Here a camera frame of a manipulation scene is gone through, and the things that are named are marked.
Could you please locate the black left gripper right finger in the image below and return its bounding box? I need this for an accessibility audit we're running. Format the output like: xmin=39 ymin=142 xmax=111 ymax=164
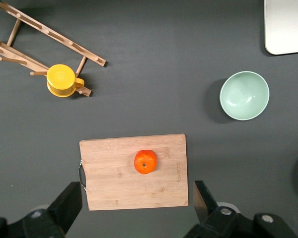
xmin=185 ymin=180 xmax=254 ymax=238

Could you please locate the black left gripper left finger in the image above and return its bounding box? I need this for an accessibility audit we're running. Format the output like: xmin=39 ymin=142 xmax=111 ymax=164
xmin=22 ymin=181 xmax=83 ymax=238

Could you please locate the orange fruit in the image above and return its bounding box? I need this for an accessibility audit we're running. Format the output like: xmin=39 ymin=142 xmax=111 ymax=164
xmin=134 ymin=149 xmax=157 ymax=175

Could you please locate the wooden cutting board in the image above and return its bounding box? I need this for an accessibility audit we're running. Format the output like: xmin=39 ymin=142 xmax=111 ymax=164
xmin=78 ymin=133 xmax=189 ymax=211

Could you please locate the pale green bowl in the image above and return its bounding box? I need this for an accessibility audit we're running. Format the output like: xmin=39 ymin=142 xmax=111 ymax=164
xmin=219 ymin=70 xmax=270 ymax=121

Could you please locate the yellow cup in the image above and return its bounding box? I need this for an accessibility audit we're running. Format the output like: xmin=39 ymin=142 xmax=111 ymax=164
xmin=46 ymin=63 xmax=85 ymax=98

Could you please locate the wooden peg drying rack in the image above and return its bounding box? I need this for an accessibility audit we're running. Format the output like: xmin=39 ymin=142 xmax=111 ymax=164
xmin=0 ymin=0 xmax=107 ymax=97

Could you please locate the cream bear print tray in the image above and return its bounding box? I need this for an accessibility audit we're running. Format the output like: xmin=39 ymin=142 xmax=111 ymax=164
xmin=264 ymin=0 xmax=298 ymax=56

